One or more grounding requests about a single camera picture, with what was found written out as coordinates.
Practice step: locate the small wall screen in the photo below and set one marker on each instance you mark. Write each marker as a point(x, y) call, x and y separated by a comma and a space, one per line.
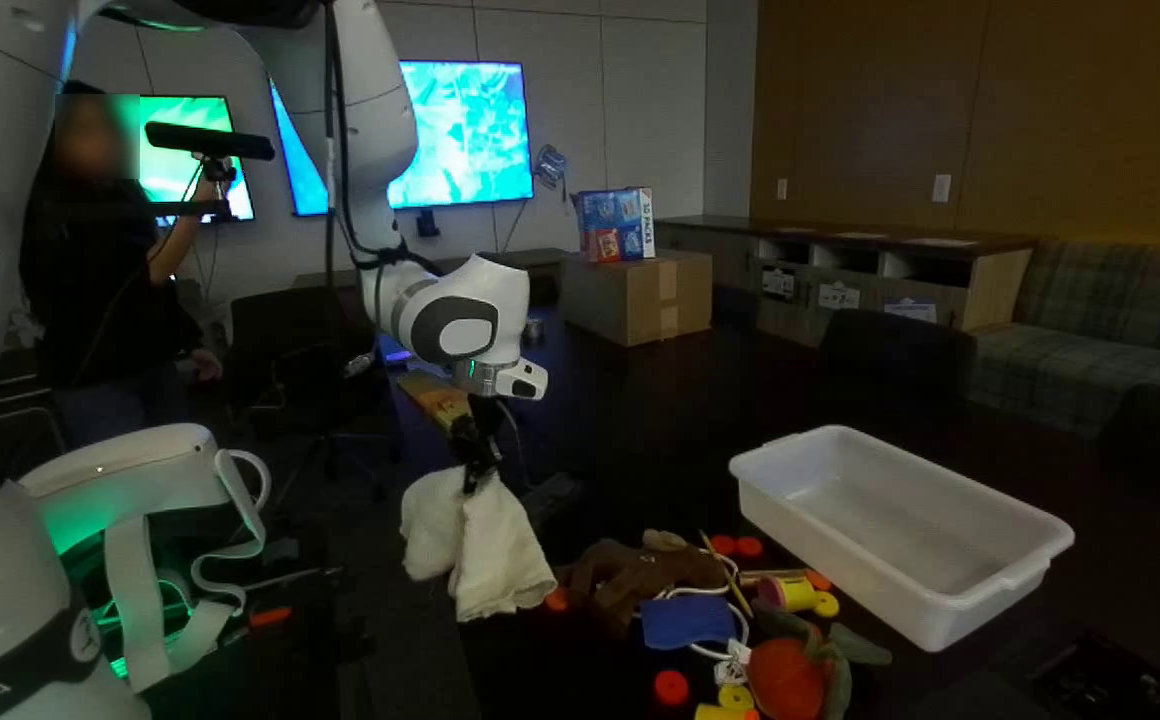
point(168, 172)

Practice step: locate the black camera on stand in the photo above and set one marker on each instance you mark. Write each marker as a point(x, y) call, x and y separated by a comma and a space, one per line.
point(211, 147)

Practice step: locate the blue printed carton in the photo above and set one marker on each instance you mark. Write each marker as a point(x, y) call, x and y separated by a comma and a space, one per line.
point(612, 226)

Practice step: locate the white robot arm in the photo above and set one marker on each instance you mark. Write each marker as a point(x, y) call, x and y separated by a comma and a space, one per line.
point(48, 659)

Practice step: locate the red toy disc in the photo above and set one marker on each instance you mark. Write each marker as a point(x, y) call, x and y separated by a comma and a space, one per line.
point(669, 688)

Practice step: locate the cardboard box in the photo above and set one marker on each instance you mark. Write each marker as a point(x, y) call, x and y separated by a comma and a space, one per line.
point(639, 300)

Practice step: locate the brown plush toy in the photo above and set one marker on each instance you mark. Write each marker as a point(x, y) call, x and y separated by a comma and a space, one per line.
point(610, 580)

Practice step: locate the person in dark clothes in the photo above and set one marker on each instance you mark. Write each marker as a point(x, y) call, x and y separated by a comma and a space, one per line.
point(102, 278)

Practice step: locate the blue toy plate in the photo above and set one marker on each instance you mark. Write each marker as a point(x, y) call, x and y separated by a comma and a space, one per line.
point(680, 623)

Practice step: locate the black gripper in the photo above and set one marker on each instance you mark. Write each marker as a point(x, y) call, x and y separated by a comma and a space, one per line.
point(489, 395)

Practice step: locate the red toy tomato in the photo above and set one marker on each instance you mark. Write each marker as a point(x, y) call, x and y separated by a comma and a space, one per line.
point(785, 681)

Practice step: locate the clear plastic bin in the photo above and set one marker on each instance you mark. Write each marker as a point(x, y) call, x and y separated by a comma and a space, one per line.
point(927, 550)

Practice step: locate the green plaid sofa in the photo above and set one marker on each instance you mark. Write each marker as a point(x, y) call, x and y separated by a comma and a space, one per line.
point(1083, 337)

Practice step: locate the large wall screen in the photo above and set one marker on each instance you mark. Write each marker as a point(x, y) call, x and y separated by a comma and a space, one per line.
point(447, 135)

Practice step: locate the wooden shelf unit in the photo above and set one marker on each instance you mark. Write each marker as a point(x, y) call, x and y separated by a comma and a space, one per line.
point(789, 278)

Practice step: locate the white towel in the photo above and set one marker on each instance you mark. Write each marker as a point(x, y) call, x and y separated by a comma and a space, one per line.
point(479, 541)

